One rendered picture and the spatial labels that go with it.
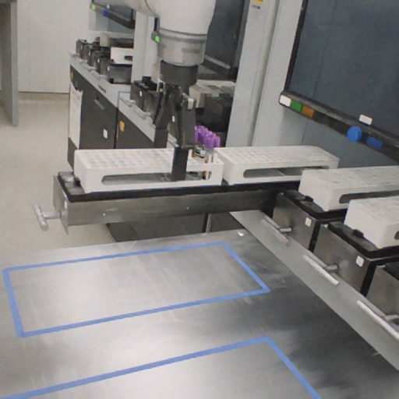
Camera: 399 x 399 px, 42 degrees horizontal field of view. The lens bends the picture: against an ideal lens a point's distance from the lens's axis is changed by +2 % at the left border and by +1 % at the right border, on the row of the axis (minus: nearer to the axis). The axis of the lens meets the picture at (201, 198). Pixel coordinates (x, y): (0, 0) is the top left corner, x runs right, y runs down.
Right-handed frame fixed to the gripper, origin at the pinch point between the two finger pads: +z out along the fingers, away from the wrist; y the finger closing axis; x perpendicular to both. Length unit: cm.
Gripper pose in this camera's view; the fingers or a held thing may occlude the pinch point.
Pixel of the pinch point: (168, 160)
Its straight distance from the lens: 107.5
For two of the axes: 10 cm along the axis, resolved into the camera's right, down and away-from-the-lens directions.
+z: -1.3, 9.0, 4.0
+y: 4.4, 4.2, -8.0
